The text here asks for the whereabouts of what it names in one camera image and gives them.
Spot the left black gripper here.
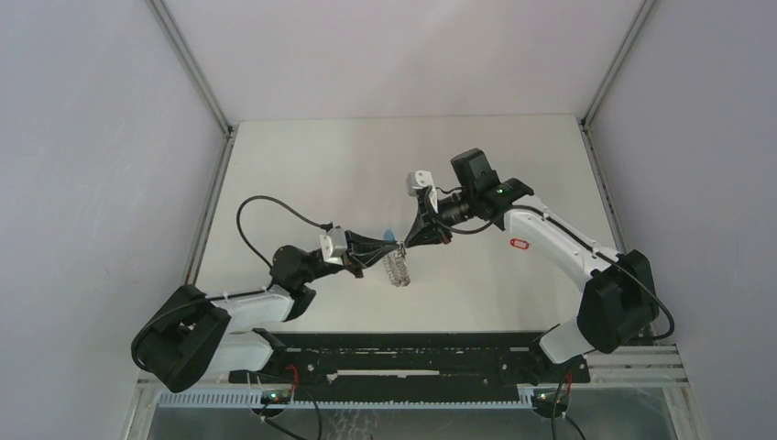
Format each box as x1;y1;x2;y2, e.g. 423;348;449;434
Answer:
298;230;398;285

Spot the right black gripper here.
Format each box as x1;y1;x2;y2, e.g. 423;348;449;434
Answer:
405;187;477;247

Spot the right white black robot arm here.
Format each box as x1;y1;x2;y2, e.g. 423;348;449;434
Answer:
404;148;662;381

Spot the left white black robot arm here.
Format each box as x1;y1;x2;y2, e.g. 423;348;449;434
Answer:
130;227;403;392

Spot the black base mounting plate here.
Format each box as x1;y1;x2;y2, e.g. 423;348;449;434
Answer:
227;331;591;402

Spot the left small circuit board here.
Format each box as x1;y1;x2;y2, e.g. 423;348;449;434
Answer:
260;390;292;406

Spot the small circuit board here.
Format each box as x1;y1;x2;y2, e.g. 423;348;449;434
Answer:
532;392;570;409
260;390;292;406

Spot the right small circuit board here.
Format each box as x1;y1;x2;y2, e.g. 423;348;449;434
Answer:
532;392;570;409

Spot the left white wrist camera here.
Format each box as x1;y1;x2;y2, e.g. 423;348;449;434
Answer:
319;226;348;266

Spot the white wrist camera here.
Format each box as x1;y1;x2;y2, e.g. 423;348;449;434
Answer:
405;170;439;214
319;226;348;266

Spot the left black camera cable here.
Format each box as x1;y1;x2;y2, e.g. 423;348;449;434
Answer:
235;195;334;270

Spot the black camera cable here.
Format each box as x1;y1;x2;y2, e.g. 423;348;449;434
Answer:
433;204;676;343
235;195;334;270

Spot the right black camera cable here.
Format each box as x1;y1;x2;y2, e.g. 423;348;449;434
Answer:
433;204;676;343

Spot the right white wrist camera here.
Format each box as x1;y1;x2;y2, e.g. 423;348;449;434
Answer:
405;170;439;214

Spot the white slotted cable duct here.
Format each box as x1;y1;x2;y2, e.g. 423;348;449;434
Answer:
157;388;535;410

